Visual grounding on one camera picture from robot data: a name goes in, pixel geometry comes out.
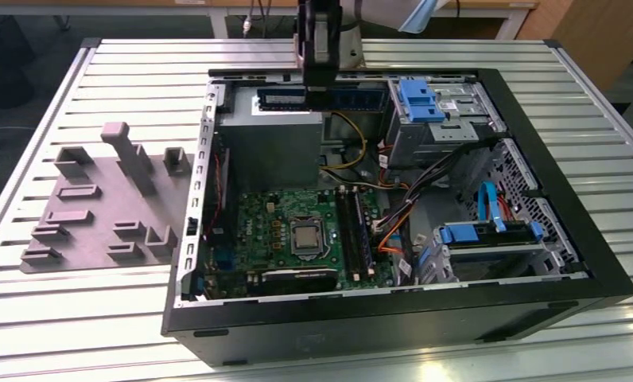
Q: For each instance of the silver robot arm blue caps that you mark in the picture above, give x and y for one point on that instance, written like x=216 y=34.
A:
x=353 y=40

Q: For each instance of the black RAM slot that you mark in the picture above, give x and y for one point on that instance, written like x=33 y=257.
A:
x=343 y=231

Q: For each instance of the grey power supply unit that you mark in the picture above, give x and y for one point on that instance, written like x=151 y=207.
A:
x=269 y=147

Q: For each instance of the metal drive cage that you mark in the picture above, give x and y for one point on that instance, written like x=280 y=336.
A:
x=455 y=131

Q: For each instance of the white framed wooden desk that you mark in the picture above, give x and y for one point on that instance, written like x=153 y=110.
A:
x=516 y=24

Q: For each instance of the green motherboard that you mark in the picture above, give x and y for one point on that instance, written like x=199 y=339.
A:
x=259 y=207

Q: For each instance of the silver CPU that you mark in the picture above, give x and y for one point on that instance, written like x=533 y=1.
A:
x=308 y=238

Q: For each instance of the grey parts rack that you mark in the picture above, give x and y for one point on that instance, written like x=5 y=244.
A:
x=110 y=187

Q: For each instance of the wooden cabinet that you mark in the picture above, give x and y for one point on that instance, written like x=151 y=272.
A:
x=597 y=40

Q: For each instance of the hard disk in blue carrier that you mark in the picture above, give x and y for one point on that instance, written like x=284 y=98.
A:
x=460 y=235

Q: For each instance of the blue expansion slot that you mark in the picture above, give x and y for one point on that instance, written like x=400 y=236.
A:
x=224 y=258

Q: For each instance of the black graphics card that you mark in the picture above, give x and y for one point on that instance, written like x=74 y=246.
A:
x=296 y=278

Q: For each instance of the metal disk bay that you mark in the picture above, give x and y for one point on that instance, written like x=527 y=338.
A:
x=508 y=250

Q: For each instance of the black open PC case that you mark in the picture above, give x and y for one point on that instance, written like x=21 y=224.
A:
x=349 y=330

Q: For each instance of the blue drive bay bracket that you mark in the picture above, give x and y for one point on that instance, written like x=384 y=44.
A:
x=417 y=99

